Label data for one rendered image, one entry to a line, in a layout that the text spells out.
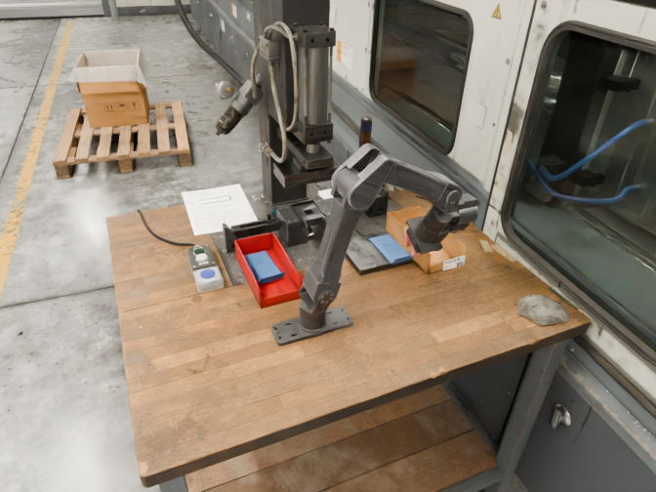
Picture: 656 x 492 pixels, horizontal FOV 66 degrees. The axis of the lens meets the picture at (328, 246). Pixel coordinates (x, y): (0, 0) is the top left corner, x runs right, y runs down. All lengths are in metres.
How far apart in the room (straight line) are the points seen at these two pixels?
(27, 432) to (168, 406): 1.35
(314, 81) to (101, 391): 1.67
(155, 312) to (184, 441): 0.40
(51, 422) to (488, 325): 1.80
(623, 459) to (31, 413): 2.15
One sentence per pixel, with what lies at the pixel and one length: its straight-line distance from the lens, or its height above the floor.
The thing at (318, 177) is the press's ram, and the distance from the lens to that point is 1.46.
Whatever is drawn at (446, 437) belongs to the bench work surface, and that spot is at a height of 0.22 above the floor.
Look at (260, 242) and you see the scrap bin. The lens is 1.50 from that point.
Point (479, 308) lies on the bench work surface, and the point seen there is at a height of 0.90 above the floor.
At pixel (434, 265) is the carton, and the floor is 0.93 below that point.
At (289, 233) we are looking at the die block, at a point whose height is 0.95.
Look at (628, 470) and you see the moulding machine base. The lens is 1.64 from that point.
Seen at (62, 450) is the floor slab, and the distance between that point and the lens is 2.33.
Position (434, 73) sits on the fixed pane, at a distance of 2.07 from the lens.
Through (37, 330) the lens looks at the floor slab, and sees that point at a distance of 2.89.
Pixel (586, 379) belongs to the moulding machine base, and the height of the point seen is 0.70.
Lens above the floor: 1.77
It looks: 34 degrees down
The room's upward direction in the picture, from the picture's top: 2 degrees clockwise
